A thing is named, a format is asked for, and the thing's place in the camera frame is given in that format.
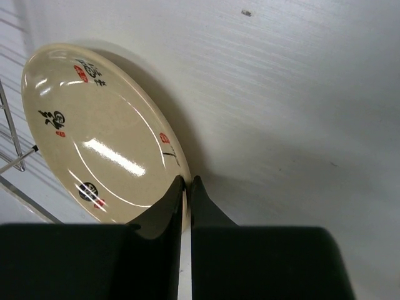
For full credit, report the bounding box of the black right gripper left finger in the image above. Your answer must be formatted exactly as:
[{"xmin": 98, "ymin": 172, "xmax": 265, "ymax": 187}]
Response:
[{"xmin": 1, "ymin": 176, "xmax": 184, "ymax": 299}]

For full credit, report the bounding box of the beige ceramic plate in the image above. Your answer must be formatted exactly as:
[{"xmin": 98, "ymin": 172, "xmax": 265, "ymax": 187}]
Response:
[{"xmin": 21, "ymin": 43, "xmax": 191, "ymax": 224}]

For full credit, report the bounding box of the chrome wire dish rack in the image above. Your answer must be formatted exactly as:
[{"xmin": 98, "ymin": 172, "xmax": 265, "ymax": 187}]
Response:
[{"xmin": 0, "ymin": 79, "xmax": 40, "ymax": 174}]

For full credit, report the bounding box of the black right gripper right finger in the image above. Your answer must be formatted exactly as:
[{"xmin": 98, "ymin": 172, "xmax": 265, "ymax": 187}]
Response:
[{"xmin": 191, "ymin": 176, "xmax": 355, "ymax": 299}]

